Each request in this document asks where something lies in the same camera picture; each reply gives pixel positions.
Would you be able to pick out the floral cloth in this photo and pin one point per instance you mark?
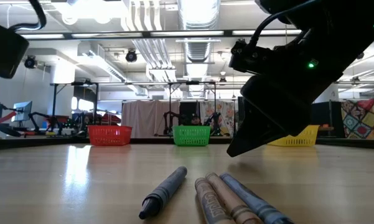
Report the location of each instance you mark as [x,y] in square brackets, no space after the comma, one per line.
[224,112]

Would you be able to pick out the black cabinet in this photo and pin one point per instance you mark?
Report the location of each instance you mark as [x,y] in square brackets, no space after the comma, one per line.
[331,118]

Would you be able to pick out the black background rig frame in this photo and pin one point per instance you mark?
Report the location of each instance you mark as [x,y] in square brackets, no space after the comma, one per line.
[54,102]
[170,102]

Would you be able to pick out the brown crayon grey wrapper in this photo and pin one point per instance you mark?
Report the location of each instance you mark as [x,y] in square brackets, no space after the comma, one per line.
[210,202]

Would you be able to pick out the person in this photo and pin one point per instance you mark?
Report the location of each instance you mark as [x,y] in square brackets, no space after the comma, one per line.
[195,120]

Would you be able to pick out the dark blue crayon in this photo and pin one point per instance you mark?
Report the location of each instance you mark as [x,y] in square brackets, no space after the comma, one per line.
[165,191]

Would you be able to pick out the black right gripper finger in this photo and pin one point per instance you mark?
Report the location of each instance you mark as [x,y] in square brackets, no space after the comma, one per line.
[255,144]
[255,130]

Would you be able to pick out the light blue crayon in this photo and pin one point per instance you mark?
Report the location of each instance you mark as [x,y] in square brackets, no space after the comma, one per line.
[252,200]

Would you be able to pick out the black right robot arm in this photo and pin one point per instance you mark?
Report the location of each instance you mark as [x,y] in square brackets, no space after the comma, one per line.
[339,25]

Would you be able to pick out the silver ceiling duct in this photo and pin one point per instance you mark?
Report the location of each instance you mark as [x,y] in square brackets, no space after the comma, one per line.
[197,51]

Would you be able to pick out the black overhead beam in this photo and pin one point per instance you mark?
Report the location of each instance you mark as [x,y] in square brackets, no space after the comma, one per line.
[227,32]

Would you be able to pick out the yellow plastic basket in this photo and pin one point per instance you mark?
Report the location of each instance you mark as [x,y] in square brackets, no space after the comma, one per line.
[308,138]

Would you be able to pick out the black monitor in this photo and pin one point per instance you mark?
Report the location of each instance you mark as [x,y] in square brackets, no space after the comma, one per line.
[241,107]

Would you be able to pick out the black aluminium table frame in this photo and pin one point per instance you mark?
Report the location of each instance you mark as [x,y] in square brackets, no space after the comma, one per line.
[34,142]

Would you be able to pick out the green plastic basket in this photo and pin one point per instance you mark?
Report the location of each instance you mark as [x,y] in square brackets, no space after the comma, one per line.
[191,136]

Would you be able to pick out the colourful patchwork quilt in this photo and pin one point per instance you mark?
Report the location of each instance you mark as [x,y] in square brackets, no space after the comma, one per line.
[362,119]

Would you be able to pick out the black ceiling speaker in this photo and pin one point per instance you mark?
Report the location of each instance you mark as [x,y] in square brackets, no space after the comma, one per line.
[131,56]
[30,61]

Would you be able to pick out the red plastic basket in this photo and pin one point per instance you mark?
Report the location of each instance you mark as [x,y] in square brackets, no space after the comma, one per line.
[109,135]

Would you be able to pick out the red bar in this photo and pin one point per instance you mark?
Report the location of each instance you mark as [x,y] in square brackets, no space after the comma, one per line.
[6,117]

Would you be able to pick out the black background robot arm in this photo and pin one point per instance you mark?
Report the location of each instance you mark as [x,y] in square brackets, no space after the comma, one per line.
[171,118]

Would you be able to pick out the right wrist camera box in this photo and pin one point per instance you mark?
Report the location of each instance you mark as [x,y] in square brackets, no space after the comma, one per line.
[252,59]

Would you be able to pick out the white curtain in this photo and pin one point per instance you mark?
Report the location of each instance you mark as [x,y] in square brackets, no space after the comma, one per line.
[143,118]

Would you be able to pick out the black partition panel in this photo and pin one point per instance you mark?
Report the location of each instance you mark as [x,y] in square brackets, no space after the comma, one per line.
[185,109]

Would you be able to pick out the monitor on swivel arm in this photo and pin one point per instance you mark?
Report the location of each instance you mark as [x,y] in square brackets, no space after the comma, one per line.
[22,110]

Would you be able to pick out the tan crayon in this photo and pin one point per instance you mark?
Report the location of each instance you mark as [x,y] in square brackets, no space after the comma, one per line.
[227,197]

